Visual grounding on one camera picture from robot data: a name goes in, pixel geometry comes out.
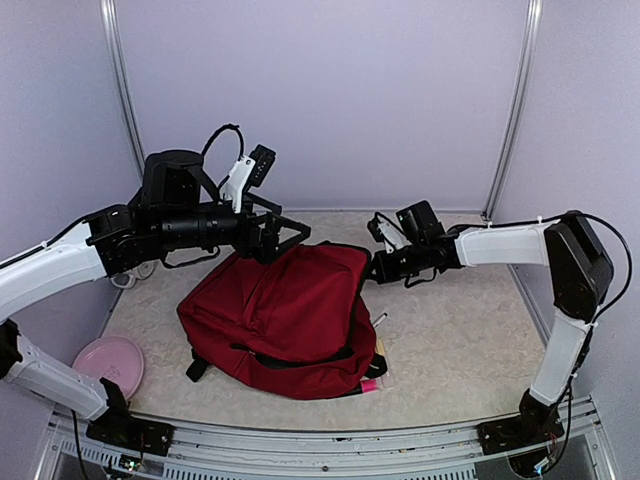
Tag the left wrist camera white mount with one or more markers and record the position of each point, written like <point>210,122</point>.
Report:
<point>247,172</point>

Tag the aluminium front rail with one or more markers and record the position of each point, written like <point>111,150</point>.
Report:
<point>205,451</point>

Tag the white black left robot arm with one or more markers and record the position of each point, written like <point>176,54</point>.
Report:
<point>177,207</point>

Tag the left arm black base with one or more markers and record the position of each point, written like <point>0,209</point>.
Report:
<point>118,427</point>

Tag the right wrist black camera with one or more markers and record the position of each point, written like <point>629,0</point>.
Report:
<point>415,225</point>

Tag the right aluminium frame post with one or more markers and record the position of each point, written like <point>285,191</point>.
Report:
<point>517,106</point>

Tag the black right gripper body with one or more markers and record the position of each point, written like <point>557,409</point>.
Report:
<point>399,270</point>

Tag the white patterned mug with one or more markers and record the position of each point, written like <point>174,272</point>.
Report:
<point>128,279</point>

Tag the pink black highlighter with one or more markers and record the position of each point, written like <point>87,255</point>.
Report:
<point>369,386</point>

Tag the aluminium frame post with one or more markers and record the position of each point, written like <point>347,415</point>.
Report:
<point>517,106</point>
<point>110,24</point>

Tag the pink plate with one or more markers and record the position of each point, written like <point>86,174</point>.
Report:
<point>114,358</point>

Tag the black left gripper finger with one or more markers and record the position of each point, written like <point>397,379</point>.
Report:
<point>267,204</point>
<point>286,233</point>

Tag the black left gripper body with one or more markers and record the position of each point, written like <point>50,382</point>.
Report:
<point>247,244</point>

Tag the left aluminium frame post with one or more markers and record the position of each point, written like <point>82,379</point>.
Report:
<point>110,24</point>

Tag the white pen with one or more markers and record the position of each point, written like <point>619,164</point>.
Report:
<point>379,320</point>

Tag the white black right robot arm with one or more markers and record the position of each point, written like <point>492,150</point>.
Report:
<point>580,275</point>

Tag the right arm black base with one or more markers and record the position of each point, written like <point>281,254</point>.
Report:
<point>534,423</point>

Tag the red backpack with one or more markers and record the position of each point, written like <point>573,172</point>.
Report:
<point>297,327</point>

